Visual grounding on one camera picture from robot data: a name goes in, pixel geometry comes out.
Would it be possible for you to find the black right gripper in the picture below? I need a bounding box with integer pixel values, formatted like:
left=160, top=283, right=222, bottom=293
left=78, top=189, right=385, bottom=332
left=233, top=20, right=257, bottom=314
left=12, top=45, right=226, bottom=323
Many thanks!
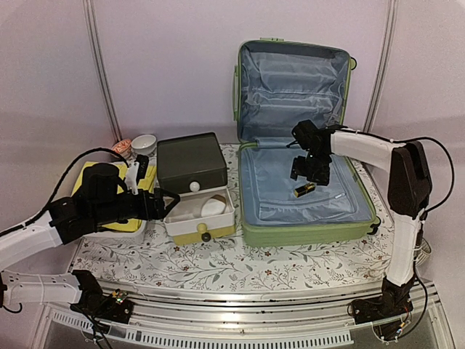
left=291, top=150, right=331, bottom=185

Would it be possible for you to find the beige oval compact case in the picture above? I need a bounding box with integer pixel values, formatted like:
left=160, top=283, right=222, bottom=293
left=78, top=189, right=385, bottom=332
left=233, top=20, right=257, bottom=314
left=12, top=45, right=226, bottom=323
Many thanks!
left=201, top=195, right=227, bottom=217

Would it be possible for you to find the red patterned small bowl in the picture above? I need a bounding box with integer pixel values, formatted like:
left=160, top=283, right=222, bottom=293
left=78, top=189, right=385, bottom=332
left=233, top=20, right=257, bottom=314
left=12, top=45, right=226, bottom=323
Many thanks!
left=111, top=139, right=132, bottom=160

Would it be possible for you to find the floral white tablecloth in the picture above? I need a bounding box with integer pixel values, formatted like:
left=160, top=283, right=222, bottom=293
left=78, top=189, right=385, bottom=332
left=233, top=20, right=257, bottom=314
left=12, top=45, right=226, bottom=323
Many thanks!
left=71, top=163, right=394, bottom=294

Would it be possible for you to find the white plastic mesh basket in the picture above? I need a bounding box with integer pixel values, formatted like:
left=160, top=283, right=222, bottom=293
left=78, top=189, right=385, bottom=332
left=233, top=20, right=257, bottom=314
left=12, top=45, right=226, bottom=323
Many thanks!
left=72, top=158, right=156, bottom=244

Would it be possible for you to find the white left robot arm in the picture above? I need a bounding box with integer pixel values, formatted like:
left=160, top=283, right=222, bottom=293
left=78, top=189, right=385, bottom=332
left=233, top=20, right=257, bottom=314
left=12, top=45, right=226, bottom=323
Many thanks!
left=1, top=156, right=180, bottom=324

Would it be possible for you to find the aluminium front rail frame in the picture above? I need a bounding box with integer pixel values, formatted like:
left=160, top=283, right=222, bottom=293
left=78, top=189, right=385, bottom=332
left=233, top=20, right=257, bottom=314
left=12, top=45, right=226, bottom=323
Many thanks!
left=29, top=276, right=451, bottom=349

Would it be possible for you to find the green hard-shell suitcase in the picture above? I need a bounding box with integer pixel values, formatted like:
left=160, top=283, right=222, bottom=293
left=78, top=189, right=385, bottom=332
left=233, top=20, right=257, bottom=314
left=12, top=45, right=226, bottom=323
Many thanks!
left=233, top=39, right=381, bottom=247

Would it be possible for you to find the plain yellow garment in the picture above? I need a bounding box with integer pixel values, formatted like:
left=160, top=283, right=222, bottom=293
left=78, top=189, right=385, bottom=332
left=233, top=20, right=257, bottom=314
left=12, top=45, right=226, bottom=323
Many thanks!
left=72, top=161, right=156, bottom=238

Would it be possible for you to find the black gold lipstick tube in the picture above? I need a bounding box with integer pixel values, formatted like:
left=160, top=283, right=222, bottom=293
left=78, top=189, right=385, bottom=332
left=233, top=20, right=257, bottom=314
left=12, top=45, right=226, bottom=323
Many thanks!
left=294, top=182, right=316, bottom=198

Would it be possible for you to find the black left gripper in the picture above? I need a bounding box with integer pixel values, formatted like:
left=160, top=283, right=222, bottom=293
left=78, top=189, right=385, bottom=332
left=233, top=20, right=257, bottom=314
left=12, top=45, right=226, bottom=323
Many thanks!
left=92, top=187, right=180, bottom=226

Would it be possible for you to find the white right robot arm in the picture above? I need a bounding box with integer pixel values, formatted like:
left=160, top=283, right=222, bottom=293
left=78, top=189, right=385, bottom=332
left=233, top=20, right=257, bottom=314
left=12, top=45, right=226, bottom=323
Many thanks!
left=291, top=120, right=432, bottom=324

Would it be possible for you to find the small white bowl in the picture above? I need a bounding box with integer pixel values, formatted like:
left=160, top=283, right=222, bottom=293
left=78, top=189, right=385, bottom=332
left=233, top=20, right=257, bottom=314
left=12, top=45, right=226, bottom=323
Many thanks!
left=131, top=134, right=157, bottom=157

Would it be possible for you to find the drawer cabinet with dark top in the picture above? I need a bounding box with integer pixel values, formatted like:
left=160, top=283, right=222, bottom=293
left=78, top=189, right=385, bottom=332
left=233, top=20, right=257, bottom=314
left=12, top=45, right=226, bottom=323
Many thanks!
left=156, top=132, right=235, bottom=246

